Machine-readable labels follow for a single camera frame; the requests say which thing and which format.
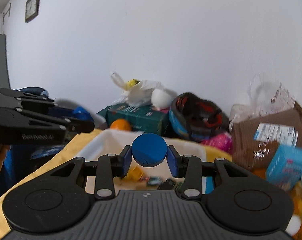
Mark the green book box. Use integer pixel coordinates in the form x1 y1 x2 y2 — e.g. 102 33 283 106
97 103 170 135

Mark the white plastic bin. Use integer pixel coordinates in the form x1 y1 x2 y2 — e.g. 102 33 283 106
77 129 209 191

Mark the wall picture frame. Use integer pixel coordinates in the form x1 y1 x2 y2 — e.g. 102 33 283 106
25 0 40 23

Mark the orange fruit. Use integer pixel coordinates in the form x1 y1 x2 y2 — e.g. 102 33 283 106
110 119 132 131

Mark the blue round disc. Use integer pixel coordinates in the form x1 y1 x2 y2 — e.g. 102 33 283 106
131 133 167 167

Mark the yellow square brick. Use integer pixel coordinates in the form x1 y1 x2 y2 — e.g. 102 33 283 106
125 166 144 181

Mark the yellow cloth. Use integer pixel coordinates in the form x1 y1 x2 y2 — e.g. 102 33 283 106
0 129 232 239

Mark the black toy car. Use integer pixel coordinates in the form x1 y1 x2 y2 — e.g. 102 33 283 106
157 179 176 190

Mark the white plastic bag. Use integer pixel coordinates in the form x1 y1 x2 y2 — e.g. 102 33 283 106
111 72 165 107

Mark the white round ball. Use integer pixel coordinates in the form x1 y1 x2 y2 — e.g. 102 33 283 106
151 88 176 109

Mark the dark blue bag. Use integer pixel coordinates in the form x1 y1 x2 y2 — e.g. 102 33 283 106
16 87 94 122

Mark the red black helmet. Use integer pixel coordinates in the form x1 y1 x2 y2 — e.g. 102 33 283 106
169 92 229 142

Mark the blue dinosaur box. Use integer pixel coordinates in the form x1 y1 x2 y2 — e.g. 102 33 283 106
265 145 302 191

